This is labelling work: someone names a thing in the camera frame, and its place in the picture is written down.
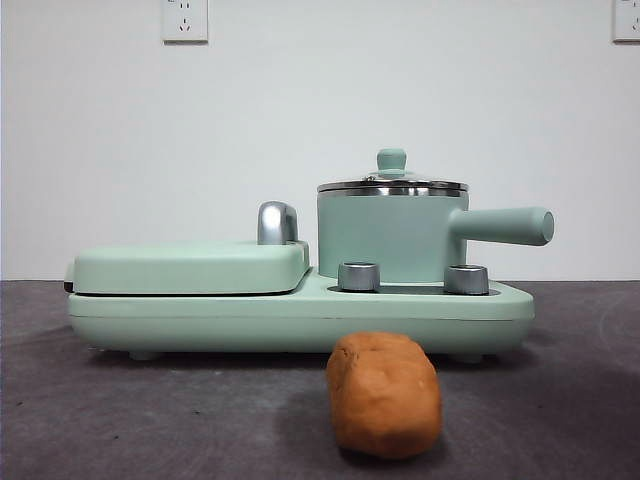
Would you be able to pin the glass lid with green knob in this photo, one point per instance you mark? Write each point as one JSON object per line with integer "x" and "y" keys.
{"x": 391, "y": 159}

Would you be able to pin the brown potato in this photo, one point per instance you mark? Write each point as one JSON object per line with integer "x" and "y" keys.
{"x": 385, "y": 400}

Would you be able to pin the silver control knob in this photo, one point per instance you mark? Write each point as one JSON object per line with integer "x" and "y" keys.
{"x": 466, "y": 281}
{"x": 358, "y": 277}

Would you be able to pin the mint green breakfast machine base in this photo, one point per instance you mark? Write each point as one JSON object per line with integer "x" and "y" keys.
{"x": 300, "y": 320}

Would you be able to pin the mint green hinged griddle cover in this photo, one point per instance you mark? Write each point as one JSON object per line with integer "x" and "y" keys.
{"x": 185, "y": 267}

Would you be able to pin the white wall socket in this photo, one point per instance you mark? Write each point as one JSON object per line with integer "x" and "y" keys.
{"x": 184, "y": 22}
{"x": 627, "y": 22}

